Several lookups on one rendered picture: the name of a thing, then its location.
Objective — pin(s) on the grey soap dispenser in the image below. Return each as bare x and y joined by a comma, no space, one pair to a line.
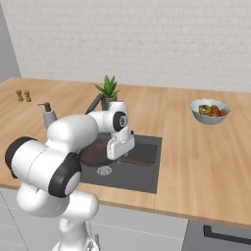
49,117

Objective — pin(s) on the pale blue bowl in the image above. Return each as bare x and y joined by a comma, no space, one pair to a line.
209,119

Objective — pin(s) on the dark grey sink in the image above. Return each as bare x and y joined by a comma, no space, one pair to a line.
137,178

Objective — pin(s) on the red orange fruit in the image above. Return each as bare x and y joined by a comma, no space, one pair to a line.
218,111

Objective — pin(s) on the grey dishwasher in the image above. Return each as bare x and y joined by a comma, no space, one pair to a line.
199,240

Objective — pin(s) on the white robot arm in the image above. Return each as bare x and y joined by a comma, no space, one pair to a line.
39,163

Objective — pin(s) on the dark brown round pan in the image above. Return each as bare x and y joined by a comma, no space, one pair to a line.
93,155

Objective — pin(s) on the small brown shaker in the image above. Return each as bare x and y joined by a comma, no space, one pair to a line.
27,96
19,95

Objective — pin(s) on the yellow green fruit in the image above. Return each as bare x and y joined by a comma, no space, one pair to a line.
204,110

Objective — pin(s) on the green plant in pot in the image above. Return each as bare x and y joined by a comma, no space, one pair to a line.
108,88

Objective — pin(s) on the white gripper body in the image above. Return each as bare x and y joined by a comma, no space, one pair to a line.
119,147

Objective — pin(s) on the white drawer front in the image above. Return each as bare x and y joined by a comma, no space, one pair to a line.
143,220

